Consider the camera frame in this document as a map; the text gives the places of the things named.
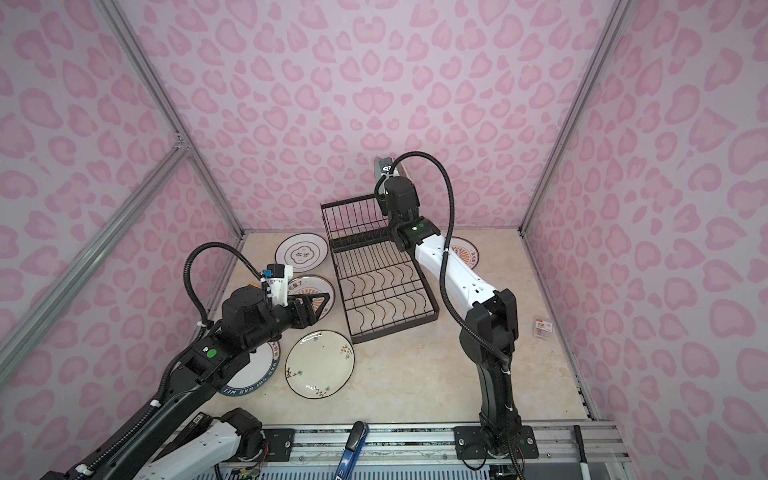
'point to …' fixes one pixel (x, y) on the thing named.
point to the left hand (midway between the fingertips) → (321, 292)
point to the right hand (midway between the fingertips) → (399, 175)
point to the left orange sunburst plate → (309, 284)
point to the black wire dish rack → (381, 286)
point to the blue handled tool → (351, 454)
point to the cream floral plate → (319, 363)
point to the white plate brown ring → (304, 251)
